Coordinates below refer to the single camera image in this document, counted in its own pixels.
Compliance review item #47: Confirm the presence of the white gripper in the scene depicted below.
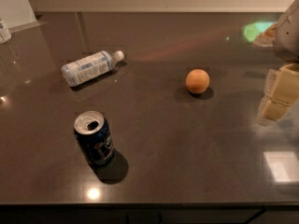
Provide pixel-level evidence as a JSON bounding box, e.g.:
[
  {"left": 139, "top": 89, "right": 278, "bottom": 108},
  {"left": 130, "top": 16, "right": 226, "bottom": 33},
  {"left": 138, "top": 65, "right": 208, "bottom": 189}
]
[{"left": 258, "top": 0, "right": 299, "bottom": 121}]

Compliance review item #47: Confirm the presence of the orange fruit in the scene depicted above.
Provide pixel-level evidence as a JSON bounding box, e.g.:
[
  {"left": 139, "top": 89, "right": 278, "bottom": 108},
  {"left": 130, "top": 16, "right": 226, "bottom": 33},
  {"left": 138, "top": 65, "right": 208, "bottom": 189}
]
[{"left": 185, "top": 69, "right": 210, "bottom": 94}]

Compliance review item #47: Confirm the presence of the blue pepsi can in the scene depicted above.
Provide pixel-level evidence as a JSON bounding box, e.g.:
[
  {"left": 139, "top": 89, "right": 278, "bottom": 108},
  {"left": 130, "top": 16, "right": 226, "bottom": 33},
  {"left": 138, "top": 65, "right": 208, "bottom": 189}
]
[{"left": 74, "top": 111, "right": 114, "bottom": 166}]

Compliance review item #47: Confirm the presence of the green chip bag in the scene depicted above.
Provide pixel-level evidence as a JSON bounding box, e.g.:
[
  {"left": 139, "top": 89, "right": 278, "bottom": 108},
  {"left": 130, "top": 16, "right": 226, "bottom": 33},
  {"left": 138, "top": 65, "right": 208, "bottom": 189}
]
[{"left": 243, "top": 21, "right": 277, "bottom": 48}]

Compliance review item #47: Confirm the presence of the clear plastic water bottle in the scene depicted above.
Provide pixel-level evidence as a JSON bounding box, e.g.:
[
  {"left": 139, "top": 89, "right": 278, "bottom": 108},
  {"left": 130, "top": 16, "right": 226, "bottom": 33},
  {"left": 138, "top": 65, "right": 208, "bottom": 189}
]
[{"left": 61, "top": 50, "right": 124, "bottom": 87}]

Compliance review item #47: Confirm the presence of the white container at left edge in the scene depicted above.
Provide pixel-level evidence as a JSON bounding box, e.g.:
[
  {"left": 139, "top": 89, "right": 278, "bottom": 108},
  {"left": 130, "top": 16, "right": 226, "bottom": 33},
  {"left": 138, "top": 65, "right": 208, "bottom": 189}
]
[{"left": 0, "top": 17, "right": 12, "bottom": 44}]

